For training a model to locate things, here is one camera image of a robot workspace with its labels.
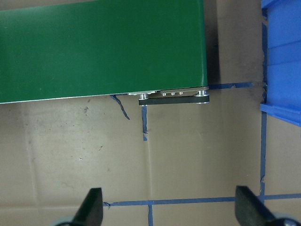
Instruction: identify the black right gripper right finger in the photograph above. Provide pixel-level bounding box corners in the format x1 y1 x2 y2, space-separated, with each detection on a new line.
235 186 276 226

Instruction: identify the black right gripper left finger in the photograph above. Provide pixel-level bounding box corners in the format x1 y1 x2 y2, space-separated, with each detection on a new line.
70 188 103 226

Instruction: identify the blue bin near right arm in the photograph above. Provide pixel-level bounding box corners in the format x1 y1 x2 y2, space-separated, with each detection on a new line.
261 0 301 126

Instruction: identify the green conveyor belt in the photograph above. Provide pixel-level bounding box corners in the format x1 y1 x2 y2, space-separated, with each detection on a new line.
0 0 208 103

